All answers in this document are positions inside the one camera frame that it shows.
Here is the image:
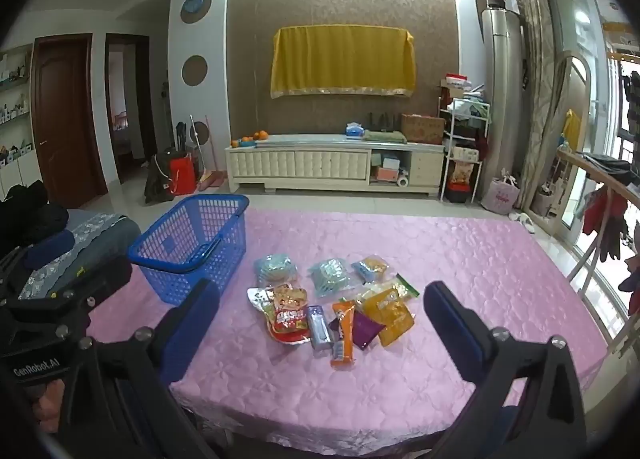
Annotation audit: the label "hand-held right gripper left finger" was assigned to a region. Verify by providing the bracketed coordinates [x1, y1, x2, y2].
[52, 278, 222, 459]

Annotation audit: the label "grey patterned blanket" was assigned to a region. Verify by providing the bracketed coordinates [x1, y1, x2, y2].
[17, 209, 143, 300]

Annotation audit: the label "person's left hand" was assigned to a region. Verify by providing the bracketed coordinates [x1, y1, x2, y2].
[27, 379, 71, 422]

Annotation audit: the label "cardboard box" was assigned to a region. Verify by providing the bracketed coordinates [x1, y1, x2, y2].
[400, 113, 446, 145]

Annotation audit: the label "yellow cloth cover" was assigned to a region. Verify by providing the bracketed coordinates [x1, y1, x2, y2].
[270, 25, 417, 99]

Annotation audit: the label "dark cloth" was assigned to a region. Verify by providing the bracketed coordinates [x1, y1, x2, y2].
[0, 182, 68, 260]

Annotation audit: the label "pink tablecloth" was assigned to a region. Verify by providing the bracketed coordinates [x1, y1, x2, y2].
[85, 206, 608, 457]

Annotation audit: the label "red snack bag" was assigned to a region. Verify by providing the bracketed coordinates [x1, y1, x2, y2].
[247, 283, 312, 346]

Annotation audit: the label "orange snack packet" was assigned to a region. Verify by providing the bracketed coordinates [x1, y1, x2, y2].
[330, 300, 357, 370]

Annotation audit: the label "white slippers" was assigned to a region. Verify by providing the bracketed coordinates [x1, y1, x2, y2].
[510, 212, 536, 235]

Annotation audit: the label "white TV cabinet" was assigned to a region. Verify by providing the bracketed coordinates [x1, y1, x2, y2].
[225, 133, 446, 197]

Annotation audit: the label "yellow snack packet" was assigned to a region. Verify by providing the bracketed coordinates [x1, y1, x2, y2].
[361, 289, 416, 347]

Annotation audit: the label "purple snack packet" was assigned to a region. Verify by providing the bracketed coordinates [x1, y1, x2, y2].
[350, 309, 386, 351]

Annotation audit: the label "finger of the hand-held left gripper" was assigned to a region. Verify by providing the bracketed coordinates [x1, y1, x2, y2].
[84, 255, 133, 313]

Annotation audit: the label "white cracker packet green ends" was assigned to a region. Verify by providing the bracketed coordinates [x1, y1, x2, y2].
[357, 273, 420, 302]

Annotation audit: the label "brown wooden door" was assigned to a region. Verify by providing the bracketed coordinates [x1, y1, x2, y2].
[31, 34, 108, 210]

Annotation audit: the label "round wall decor blue centre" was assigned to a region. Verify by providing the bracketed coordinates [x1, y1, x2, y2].
[180, 0, 212, 24]

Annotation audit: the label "black backpack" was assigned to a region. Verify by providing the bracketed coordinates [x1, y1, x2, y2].
[145, 149, 176, 204]

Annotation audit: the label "round brown wall decor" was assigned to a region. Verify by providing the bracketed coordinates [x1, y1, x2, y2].
[181, 55, 209, 86]

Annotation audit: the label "white shelf rack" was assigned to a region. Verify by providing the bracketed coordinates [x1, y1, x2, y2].
[437, 84, 493, 202]

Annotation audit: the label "patterned curtain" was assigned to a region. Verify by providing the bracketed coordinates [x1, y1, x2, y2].
[507, 0, 558, 210]

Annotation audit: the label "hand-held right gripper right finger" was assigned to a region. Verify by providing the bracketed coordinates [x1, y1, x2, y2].
[424, 280, 589, 459]

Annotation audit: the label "white shopping bag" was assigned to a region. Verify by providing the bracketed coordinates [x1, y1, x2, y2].
[487, 174, 521, 214]

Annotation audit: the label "blue plastic basket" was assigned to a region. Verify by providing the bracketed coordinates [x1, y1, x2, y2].
[127, 194, 250, 306]

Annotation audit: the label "black garment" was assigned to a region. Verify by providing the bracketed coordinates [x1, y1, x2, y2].
[597, 212, 631, 262]

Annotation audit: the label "white wall shelves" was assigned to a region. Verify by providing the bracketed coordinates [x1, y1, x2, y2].
[0, 44, 36, 200]

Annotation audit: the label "arched wooden mirror frame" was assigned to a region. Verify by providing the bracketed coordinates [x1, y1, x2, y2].
[542, 50, 593, 240]

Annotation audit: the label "small yellow hanging cloth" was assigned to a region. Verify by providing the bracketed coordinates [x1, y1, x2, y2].
[562, 109, 583, 152]

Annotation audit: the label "red garment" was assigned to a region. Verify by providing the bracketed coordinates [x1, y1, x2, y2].
[582, 186, 616, 237]

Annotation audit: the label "blue snack bar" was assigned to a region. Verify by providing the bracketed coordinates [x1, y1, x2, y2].
[306, 305, 335, 351]

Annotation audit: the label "grey standing air conditioner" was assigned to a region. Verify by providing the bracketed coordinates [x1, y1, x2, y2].
[481, 8, 523, 200]

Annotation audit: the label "green folded cloth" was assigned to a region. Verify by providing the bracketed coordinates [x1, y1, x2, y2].
[362, 130, 407, 144]

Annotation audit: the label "round teal snack packet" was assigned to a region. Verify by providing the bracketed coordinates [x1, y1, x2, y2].
[253, 253, 299, 288]

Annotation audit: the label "wooden drying rack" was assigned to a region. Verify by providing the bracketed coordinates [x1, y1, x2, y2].
[557, 149, 640, 355]

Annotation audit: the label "blue and yellow cracker packet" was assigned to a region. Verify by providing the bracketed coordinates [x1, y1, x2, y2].
[351, 255, 391, 285]

